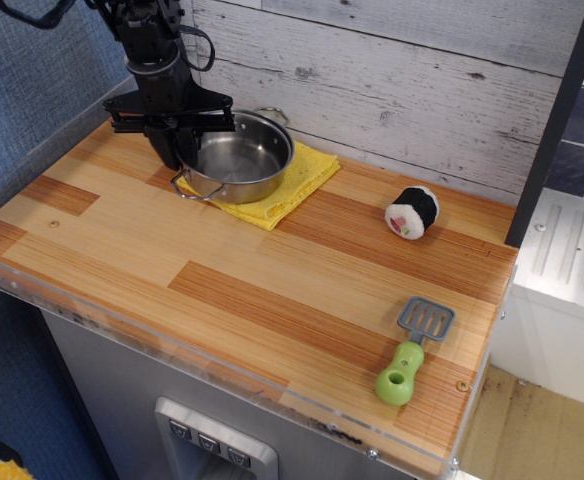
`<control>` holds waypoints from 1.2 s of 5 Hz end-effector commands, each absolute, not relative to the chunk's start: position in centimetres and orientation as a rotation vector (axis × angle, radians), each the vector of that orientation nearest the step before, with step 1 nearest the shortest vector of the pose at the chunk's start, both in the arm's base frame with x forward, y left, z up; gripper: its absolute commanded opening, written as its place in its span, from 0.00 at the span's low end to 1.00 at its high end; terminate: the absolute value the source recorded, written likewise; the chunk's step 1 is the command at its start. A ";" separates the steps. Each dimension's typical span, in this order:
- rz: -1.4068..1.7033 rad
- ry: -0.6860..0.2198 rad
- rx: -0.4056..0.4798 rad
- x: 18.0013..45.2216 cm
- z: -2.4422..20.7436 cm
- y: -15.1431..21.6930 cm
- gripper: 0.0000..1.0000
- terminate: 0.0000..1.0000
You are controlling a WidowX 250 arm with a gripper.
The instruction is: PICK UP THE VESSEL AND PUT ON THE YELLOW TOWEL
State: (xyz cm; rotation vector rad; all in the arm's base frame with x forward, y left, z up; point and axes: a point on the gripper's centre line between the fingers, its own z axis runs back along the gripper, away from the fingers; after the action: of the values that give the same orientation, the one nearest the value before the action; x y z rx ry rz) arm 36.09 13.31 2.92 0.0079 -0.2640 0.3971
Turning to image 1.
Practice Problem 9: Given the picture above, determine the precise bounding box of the stainless steel pot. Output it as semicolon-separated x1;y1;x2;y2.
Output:
171;107;295;204

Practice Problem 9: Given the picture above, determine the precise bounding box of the yellow folded towel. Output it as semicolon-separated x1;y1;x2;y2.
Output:
175;140;342;232

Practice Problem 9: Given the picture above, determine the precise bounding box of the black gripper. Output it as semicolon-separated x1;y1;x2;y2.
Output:
103;52;234;169

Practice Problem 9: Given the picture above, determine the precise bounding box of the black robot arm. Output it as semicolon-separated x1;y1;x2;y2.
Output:
91;1;235;171

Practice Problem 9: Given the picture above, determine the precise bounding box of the silver dispenser button panel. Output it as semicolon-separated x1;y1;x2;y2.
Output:
154;397;279;479

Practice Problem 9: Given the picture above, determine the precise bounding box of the clear acrylic edge guard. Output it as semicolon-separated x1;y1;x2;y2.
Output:
0;252;518;476

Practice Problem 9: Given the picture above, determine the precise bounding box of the grey toy fridge cabinet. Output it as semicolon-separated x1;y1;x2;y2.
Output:
39;305;466;480

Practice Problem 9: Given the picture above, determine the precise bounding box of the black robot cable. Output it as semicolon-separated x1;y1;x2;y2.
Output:
0;0;216;73

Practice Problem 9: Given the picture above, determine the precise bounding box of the dark grey right post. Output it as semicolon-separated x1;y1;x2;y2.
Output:
505;18;584;247

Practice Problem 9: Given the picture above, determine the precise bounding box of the plush sushi roll toy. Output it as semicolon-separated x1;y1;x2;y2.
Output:
385;186;440;240

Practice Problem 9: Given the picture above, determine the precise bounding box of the yellow object bottom left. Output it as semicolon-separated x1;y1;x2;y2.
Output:
0;461;34;480

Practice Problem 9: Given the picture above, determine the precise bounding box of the white ribbed cabinet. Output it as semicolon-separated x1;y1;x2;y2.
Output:
491;189;584;403

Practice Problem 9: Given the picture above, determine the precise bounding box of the grey green toy spatula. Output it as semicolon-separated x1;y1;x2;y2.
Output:
375;296;456;407

